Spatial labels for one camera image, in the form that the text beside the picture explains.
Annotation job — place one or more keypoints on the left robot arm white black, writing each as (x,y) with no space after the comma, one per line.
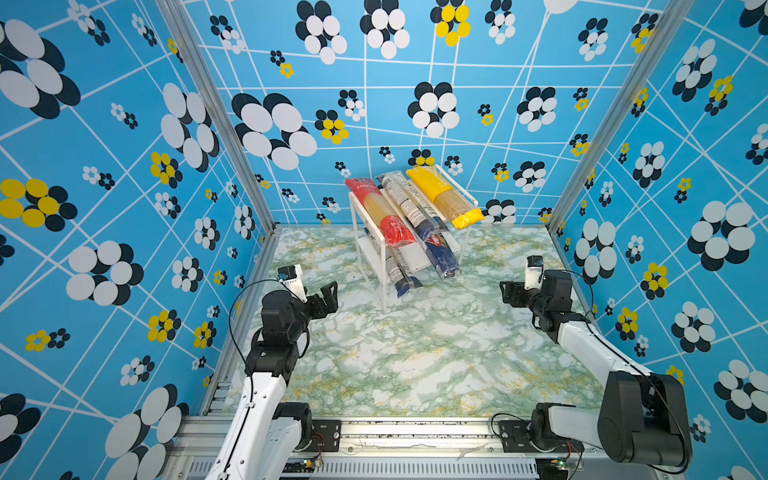
(264,402)

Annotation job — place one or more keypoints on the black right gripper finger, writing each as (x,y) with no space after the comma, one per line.
(516,298)
(512,287)

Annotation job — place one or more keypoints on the dark blue spaghetti box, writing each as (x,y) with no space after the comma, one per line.
(441,256)

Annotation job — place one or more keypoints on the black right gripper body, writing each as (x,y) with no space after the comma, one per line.
(539,306)

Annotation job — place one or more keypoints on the yellow spaghetti bag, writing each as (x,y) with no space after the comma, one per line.
(456,207)

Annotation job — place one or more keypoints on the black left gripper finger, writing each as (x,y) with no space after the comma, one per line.
(329,292)
(319,308)

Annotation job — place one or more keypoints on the white metal two-tier shelf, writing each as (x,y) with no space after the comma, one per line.
(413,255)

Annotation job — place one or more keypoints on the clear dark spaghetti bag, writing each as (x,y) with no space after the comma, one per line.
(397,272)

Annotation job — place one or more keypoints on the clear blue spaghetti bag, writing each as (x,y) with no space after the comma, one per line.
(412,203)

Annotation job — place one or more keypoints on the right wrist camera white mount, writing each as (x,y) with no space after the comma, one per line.
(534,271)

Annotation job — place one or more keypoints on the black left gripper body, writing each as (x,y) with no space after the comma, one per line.
(301,319)

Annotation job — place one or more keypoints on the red spaghetti bag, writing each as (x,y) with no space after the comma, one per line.
(389,223)

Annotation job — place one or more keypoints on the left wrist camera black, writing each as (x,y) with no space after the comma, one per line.
(291,278)

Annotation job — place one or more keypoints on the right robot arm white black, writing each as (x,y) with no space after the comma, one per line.
(642,418)

